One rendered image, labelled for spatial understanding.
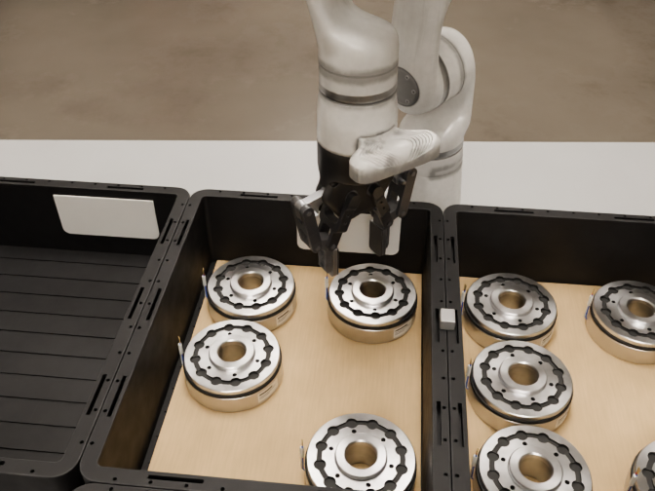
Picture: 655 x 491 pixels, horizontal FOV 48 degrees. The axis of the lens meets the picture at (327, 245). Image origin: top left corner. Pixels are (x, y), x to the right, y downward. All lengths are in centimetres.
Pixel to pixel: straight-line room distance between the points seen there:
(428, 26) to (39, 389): 60
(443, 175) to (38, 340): 57
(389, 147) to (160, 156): 81
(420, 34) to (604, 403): 47
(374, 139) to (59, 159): 89
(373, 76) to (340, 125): 5
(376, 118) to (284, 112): 228
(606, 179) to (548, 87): 186
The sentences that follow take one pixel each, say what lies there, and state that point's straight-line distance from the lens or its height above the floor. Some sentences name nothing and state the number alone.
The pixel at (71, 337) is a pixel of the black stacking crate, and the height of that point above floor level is 83.
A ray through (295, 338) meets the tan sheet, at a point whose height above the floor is 83.
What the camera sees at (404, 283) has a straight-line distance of 86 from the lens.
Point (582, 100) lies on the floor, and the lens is 317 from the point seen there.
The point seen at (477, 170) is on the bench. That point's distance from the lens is 135.
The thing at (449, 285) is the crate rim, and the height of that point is 93.
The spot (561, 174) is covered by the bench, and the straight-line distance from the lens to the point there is 138.
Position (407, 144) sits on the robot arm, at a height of 110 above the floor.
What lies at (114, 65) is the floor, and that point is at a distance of 340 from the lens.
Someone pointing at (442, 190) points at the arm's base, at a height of 83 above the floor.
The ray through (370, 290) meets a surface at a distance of 86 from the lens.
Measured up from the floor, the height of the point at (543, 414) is 86.
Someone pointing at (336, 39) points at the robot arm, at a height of 119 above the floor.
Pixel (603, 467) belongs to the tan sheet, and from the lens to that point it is 78.
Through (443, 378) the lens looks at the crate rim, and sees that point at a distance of 68.
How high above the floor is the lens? 144
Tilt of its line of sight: 40 degrees down
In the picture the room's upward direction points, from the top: straight up
